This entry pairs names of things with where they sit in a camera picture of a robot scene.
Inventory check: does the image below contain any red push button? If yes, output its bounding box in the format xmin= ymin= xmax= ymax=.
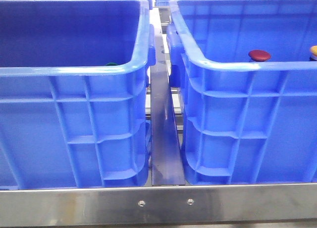
xmin=248 ymin=50 xmax=271 ymax=62

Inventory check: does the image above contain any yellow push button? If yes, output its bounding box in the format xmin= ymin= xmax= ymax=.
xmin=310 ymin=45 xmax=317 ymax=61

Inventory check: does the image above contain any steel divider bar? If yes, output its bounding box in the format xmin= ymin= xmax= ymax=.
xmin=149 ymin=34 xmax=186 ymax=186

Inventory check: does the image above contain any green push button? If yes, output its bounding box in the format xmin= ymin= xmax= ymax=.
xmin=106 ymin=62 xmax=118 ymax=66

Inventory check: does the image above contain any blue plastic bin left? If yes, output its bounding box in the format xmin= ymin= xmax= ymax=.
xmin=0 ymin=0 xmax=156 ymax=190

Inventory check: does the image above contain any blue plastic bin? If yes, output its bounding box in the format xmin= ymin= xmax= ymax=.
xmin=167 ymin=0 xmax=317 ymax=185
xmin=0 ymin=0 xmax=156 ymax=190

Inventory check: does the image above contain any blue plastic bin right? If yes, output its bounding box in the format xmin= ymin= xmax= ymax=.
xmin=167 ymin=0 xmax=317 ymax=185

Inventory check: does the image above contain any steel front rail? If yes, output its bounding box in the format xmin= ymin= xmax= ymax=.
xmin=0 ymin=183 xmax=317 ymax=227

